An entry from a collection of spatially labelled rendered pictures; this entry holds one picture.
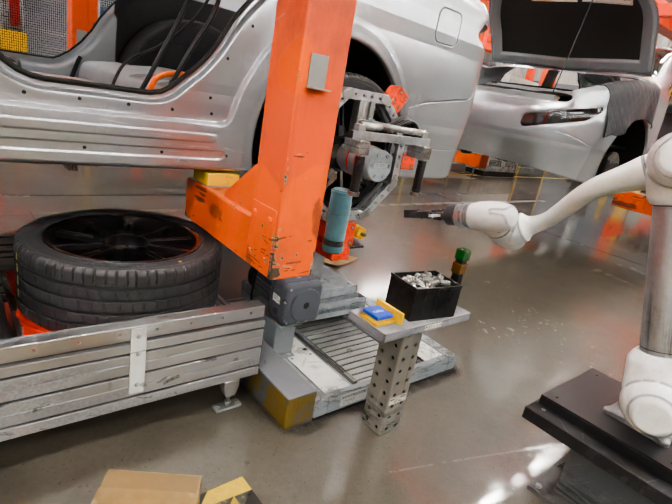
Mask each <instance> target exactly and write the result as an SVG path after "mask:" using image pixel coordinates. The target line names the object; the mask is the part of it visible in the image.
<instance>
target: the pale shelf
mask: <svg viewBox="0 0 672 504"><path fill-rule="evenodd" d="M373 306H375V305H373ZM373 306H368V307H373ZM368 307H363V308H358V309H353V310H350V311H349V316H348V318H349V319H350V320H351V321H353V322H354V323H356V324H357V325H358V326H360V327H361V328H363V329H364V330H365V331H367V332H368V333H370V334H371V335H372V336H374V337H375V338H377V339H378V340H379V341H381V342H382V343H386V342H389V341H393V340H397V339H400V338H404V337H408V336H412V335H415V334H419V333H423V332H426V331H430V330H434V329H438V328H441V327H445V326H449V325H452V324H456V323H460V322H464V321H467V320H469V317H470V314H471V313H470V312H468V311H466V310H465V309H463V308H461V307H459V306H456V310H455V313H454V316H453V317H445V318H436V319H428V320H420V321H412V322H409V321H407V320H406V319H405V318H404V319H403V323H402V325H398V324H397V323H395V322H394V323H392V324H388V325H384V326H379V327H375V326H374V325H372V324H371V323H369V322H368V321H366V320H365V319H363V318H362V317H361V316H359V315H360V313H363V309H364V308H368ZM384 337H385V338H384Z"/></svg>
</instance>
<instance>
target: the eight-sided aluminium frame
mask: <svg viewBox="0 0 672 504"><path fill-rule="evenodd" d="M348 99H355V100H360V99H361V100H365V101H366V102H371V101H373V102H376V106H377V109H378V111H379V113H380V115H381V117H382V120H383V122H384V123H387V124H389V123H390V122H391V121H392V120H394V119H395V118H397V117H398V115H397V113H396V111H395V108H394V107H393V105H392V104H391V102H392V100H391V99H390V96H389V95H386V94H383V93H378V92H370V91H365V90H360V89H355V88H352V87H346V86H343V87H342V93H341V99H340V105H339V108H340V107H341V106H342V105H343V104H344V103H345V102H346V101H347V100H348ZM404 147H405V144H396V143H389V147H388V153H389V154H390V156H391V160H392V166H391V170H390V172H389V174H388V176H387V177H386V178H385V179H384V180H383V181H381V182H379V183H378V184H377V185H376V186H375V187H374V188H373V189H372V190H371V191H370V192H369V193H368V194H367V195H366V196H365V197H364V198H363V199H362V201H361V202H360V203H359V204H358V205H357V206H356V207H354V208H351V210H350V216H349V220H364V219H365V218H366V217H368V216H369V214H370V213H371V212H372V211H373V210H374V209H375V208H376V207H377V206H378V205H379V204H380V202H381V201H382V200H383V199H384V198H385V197H386V196H387V195H388V194H389V193H390V192H391V191H393V189H394V188H395V186H396V184H397V181H398V175H399V170H400V165H401V161H402V156H403V151H404ZM327 212H328V208H327V207H326V206H325V204H324V203H323V207H322V213H321V219H322V220H324V221H326V219H327Z"/></svg>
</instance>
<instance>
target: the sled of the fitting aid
mask: <svg viewBox="0 0 672 504"><path fill-rule="evenodd" d="M251 288H252V287H251V286H250V284H249V282H248V279H243V280H242V287H241V294H242V295H243V296H244V297H245V298H246V299H247V298H250V293H251ZM258 296H262V295H261V294H260V293H258V292H257V291H256V290H255V289H254V291H253V297H258ZM365 302H366V296H364V295H363V294H361V293H360V292H358V291H356V292H355V293H354V294H348V295H342V296H336V297H330V298H324V299H321V302H320V307H319V313H318V319H315V320H319V319H324V318H329V317H334V316H339V315H344V314H349V311H350V310H353V309H358V308H363V307H365Z"/></svg>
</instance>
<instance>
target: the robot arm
mask: <svg viewBox="0 0 672 504"><path fill-rule="evenodd" d="M645 190H646V198H647V200H648V202H649V204H653V208H652V219H651V229H650V240H649V251H648V261H647V272H646V282H645V293H644V303H643V314H642V325H641V335H640V345H638V346H636V347H635V348H633V349H632V350H631V351H630V352H629V353H627V357H626V362H625V368H624V374H623V380H622V389H621V392H620V397H619V401H618V402H616V403H614V404H612V405H610V406H604V408H603V412H604V413H605V414H607V415H609V416H611V417H613V418H615V419H617V420H619V421H620V422H622V423H624V424H626V425H627V426H629V427H631V428H632V429H634V430H636V431H637V432H639V433H641V434H643V435H644V436H646V437H648V438H649V439H651V440H653V441H654V442H655V443H657V444H658V445H659V446H661V447H664V448H669V446H670V443H671V442H672V133H669V134H667V135H665V136H663V137H661V138H660V139H659V140H657V141H656V142H655V143H654V144H653V146H652V147H651V148H650V150H649V152H648V154H645V155H642V156H640V157H638V158H636V159H634V160H631V161H629V162H627V163H625V164H623V165H621V166H619V167H616V168H614V169H612V170H609V171H607V172H605V173H602V174H600V175H598V176H596V177H594V178H592V179H590V180H588V181H586V182H584V183H583V184H581V185H579V186H578V187H577V188H575V189H574V190H573V191H571V192H570V193H569V194H568V195H566V196H565V197H564V198H563V199H561V200H560V201H559V202H558V203H556V204H555V205H554V206H553V207H551V208H550V209H549V210H547V211H546V212H544V213H542V214H540V215H536V216H526V215H525V214H523V213H518V211H517V209H516V208H515V207H514V206H513V205H510V204H508V203H504V202H498V201H480V202H477V203H464V204H459V203H458V204H457V205H448V206H447V207H446V208H445V209H440V210H432V211H431V210H425V211H424V210H422V211H421V210H419V209H417V210H404V217H408V218H421V219H423V218H427V219H436V220H444V221H445V223H446V224H447V225H451V226H456V227H458V228H468V229H475V230H477V231H478V232H481V233H484V234H486V235H488V236H489V237H490V239H491V240H492V241H494V242H495V243H496V244H498V245H499V246H501V247H503V248H505V249H509V250H516V249H519V248H521V247H523V246H524V245H525V244H526V242H527V241H530V239H531V237H532V236H533V235H534V234H536V233H538V232H541V231H543V230H546V229H548V228H550V227H552V226H554V225H556V224H557V223H559V222H560V221H562V220H564V219H565V218H567V217H568V216H570V215H571V214H573V213H574V212H576V211H577V210H579V209H581V208H582V207H584V206H585V205H587V204H588V203H590V202H592V201H594V200H596V199H598V198H601V197H604V196H607V195H611V194H617V193H625V192H634V191H645Z"/></svg>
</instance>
